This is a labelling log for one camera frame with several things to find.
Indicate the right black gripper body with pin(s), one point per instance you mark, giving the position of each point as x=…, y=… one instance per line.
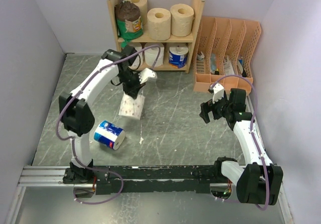
x=220, y=108

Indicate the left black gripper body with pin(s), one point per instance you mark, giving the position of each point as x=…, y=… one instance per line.
x=131, y=81

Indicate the pink dotted roll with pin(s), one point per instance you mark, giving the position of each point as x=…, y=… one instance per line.
x=131, y=108
x=136, y=61

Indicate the plain white roll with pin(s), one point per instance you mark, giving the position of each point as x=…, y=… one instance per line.
x=178, y=48
x=150, y=54

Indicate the blue roll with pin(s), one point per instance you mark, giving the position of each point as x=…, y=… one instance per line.
x=177, y=61
x=109, y=135

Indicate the green brown paper roll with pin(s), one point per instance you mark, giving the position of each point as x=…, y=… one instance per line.
x=128, y=21

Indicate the beige paper roll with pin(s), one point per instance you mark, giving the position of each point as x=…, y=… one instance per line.
x=182, y=16
x=159, y=24
x=142, y=5

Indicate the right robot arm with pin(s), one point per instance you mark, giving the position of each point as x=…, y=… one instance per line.
x=260, y=180

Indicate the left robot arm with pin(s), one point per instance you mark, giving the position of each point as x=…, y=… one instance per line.
x=75, y=107

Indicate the papers in organizer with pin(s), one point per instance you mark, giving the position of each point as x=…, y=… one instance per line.
x=227, y=66

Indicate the dark items in organizer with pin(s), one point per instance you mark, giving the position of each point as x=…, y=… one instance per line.
x=240, y=66

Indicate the white item in organizer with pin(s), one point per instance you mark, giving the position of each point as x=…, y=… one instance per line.
x=200, y=56

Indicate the blue item in organizer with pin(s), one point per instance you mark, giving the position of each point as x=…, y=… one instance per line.
x=213, y=66

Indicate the orange plastic file organizer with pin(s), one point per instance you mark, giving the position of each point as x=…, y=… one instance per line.
x=223, y=53

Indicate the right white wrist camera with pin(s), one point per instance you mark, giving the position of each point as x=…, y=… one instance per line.
x=218, y=92

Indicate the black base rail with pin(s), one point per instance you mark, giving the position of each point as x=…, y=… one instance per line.
x=147, y=179

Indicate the aluminium extrusion rail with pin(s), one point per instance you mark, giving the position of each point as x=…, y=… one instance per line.
x=48, y=176

